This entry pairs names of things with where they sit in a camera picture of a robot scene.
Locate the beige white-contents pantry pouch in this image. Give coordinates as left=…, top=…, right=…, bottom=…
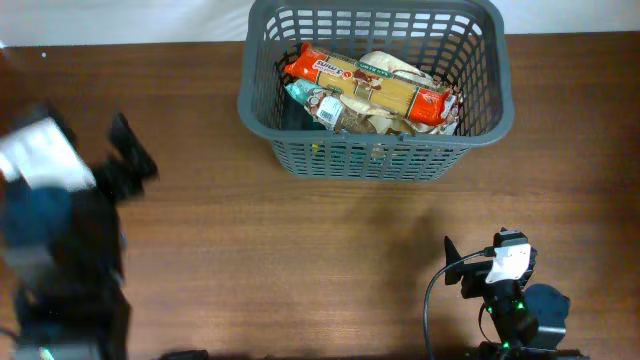
left=340, top=51, right=463, bottom=135

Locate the beige dried mushroom pouch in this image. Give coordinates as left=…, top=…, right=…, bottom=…
left=305, top=89, right=419, bottom=136

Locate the teal wet wipes packet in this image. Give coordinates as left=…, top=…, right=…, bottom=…
left=285, top=79, right=324, bottom=106

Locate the orange San Remo spaghetti packet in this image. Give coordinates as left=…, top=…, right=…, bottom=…
left=285, top=43, right=456, bottom=126

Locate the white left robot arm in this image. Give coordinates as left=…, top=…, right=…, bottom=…
left=1, top=103, right=158, bottom=359

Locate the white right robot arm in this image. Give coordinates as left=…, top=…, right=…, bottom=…
left=444, top=228, right=570, bottom=359

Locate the grey plastic lattice basket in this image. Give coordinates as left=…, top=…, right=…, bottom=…
left=237, top=0, right=515, bottom=181

